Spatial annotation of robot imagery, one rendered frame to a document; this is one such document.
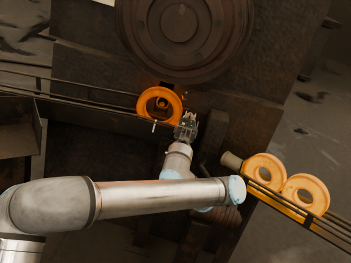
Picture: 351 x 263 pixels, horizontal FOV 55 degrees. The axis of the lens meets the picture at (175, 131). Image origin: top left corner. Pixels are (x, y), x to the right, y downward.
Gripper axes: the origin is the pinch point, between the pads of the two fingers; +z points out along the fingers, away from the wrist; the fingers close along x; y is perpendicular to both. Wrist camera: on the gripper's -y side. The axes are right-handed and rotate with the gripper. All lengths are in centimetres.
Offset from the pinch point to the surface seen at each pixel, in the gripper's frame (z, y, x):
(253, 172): -19.0, 0.0, -27.6
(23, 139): -30, -6, 55
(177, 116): -3.4, 1.4, 4.8
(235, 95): 8.2, 10.1, -15.0
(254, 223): 12, -83, -58
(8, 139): -32, -5, 59
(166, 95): -1.0, 8.2, 11.0
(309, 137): 153, -128, -126
